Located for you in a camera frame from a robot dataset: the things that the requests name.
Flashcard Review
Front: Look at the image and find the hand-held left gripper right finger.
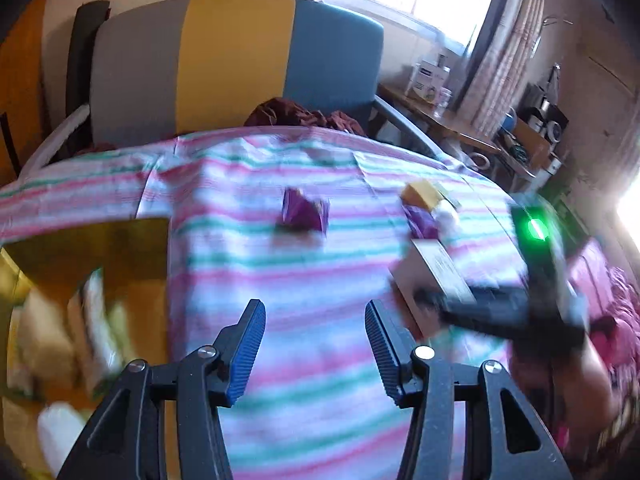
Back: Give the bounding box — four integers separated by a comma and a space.
365, 300, 573, 480

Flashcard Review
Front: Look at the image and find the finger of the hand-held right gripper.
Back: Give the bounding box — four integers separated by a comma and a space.
439, 310, 526, 338
415, 285, 531, 311

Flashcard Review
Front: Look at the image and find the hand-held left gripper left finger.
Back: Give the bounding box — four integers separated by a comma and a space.
57, 299, 267, 480

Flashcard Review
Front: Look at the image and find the cream printed box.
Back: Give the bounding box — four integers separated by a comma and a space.
390, 239, 478, 331

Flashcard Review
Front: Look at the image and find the purple snack packet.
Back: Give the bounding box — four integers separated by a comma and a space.
404, 205, 441, 240
277, 187, 331, 235

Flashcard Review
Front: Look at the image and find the yellow sponge cake piece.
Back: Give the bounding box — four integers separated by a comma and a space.
402, 180, 461, 211

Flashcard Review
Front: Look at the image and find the gold tin tray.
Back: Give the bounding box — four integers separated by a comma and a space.
0, 217, 176, 480

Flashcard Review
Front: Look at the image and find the white towel roll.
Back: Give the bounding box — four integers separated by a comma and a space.
37, 402, 101, 476

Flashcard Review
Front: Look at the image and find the person's right hand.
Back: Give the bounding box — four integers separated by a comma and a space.
517, 342, 618, 461

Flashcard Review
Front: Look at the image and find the magenta floral cloth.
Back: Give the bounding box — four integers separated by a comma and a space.
565, 237, 640, 480

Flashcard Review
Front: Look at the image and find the striped tablecloth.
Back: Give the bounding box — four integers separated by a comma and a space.
0, 125, 601, 480

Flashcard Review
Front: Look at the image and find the brown cardboard box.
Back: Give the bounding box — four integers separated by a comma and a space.
510, 120, 551, 166

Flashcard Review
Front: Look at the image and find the black appliance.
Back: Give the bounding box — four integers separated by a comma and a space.
520, 85, 568, 141

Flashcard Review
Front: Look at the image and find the wooden side desk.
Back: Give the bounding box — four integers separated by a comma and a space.
377, 82, 503, 158

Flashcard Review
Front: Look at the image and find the pink checked curtain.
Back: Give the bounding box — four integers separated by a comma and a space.
457, 0, 551, 131

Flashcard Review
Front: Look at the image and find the small white carton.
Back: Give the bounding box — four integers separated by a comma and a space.
407, 62, 451, 101

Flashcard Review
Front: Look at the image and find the dark red cloth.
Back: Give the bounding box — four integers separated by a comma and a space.
245, 97, 368, 136

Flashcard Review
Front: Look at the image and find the grey yellow blue chair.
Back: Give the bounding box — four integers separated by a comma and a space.
20, 0, 451, 176

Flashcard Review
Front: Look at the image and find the black rolled mat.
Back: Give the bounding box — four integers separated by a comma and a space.
65, 0, 111, 121

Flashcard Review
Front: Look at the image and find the wooden wardrobe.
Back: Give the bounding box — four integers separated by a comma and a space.
0, 0, 51, 186

